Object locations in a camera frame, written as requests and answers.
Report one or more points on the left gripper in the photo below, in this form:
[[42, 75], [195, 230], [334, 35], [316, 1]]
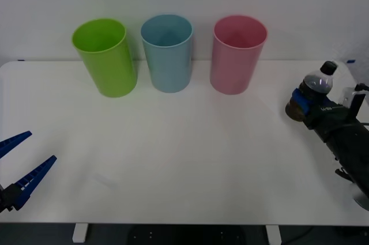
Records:
[[3, 200]]

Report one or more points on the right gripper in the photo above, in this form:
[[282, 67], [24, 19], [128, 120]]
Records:
[[331, 118]]

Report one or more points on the clear bottle with dark drink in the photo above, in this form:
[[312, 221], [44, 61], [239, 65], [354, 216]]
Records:
[[317, 83]]

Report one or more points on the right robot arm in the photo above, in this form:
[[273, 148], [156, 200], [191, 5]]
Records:
[[351, 150]]

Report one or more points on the pink plastic bin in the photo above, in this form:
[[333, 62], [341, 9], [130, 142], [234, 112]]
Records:
[[233, 66]]

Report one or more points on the white table leg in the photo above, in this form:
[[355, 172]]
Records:
[[79, 232], [274, 235]]

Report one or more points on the green plastic bin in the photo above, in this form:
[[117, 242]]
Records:
[[106, 63]]

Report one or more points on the pale blue plastic bin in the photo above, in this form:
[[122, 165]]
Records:
[[168, 66]]

